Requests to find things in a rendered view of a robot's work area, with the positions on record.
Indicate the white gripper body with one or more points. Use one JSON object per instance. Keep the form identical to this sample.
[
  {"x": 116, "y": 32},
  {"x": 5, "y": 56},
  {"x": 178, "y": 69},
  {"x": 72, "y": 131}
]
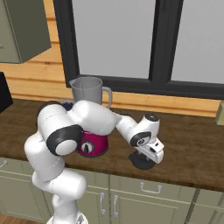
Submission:
[{"x": 157, "y": 157}]

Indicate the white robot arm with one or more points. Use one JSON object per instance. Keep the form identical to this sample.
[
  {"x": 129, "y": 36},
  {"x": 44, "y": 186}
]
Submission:
[{"x": 55, "y": 163}]

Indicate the dark grey blender lid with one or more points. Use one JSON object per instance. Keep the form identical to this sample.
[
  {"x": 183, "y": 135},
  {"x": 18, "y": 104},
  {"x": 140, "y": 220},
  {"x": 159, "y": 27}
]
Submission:
[{"x": 143, "y": 164}]

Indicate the magenta blender with grey jug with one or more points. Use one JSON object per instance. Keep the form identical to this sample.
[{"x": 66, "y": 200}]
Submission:
[{"x": 87, "y": 89}]

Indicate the olive green drawer front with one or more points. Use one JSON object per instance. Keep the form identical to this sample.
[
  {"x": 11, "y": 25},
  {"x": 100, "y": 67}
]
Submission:
[
  {"x": 175, "y": 189},
  {"x": 14, "y": 167}
]

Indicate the olive green cupboard door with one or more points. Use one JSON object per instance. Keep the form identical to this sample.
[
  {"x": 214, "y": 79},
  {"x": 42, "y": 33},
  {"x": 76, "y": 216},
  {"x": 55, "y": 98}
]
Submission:
[
  {"x": 92, "y": 204},
  {"x": 208, "y": 207},
  {"x": 151, "y": 210},
  {"x": 17, "y": 198}
]

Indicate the olive green box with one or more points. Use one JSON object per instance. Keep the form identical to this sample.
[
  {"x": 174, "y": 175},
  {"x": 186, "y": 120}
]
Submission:
[{"x": 220, "y": 113}]

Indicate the dark blue round object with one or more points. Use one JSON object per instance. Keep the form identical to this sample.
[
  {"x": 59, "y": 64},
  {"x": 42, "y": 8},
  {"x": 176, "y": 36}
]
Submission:
[{"x": 68, "y": 105}]

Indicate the black framed window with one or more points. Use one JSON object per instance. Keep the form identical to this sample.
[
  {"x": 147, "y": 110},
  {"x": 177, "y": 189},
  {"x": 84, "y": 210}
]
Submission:
[{"x": 163, "y": 43}]

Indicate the black appliance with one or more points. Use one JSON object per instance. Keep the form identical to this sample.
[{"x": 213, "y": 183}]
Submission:
[{"x": 4, "y": 93}]

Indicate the olive green wall cupboard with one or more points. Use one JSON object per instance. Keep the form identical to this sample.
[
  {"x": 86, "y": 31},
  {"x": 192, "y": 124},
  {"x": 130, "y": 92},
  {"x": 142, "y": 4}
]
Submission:
[{"x": 20, "y": 29}]

